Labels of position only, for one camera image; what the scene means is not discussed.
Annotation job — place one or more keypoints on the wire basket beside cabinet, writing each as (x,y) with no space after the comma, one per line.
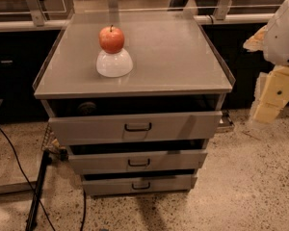
(51,145)

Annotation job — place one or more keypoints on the dark round object in drawer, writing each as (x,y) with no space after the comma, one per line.
(86,108)

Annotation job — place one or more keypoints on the dark left counter cabinet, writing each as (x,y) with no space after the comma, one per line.
(21,57)

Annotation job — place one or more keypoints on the red apple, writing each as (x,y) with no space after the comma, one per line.
(111,39)

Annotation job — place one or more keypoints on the dark counter cabinet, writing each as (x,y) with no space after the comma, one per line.
(245,66)
(21,57)

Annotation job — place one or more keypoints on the black floor rail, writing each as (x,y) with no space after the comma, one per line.
(31,222)

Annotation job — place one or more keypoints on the grey bottom drawer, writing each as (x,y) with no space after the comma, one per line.
(166,183)

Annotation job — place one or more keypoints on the grey drawer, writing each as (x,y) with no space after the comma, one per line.
(137,161)
(166,183)
(102,129)

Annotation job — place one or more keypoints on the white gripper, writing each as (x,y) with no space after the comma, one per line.
(281,38)

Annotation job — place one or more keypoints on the grey top drawer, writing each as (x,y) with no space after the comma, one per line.
(102,129)

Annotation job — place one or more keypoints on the grey drawer cabinet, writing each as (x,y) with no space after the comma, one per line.
(176,69)

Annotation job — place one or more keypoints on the dark right counter cabinet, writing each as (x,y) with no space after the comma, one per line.
(245,66)

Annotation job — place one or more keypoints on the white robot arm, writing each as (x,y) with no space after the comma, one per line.
(276,41)

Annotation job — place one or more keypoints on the grey middle drawer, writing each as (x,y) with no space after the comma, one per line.
(137,161)

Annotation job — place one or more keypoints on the white upturned bowl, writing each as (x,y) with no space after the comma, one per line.
(114,65)

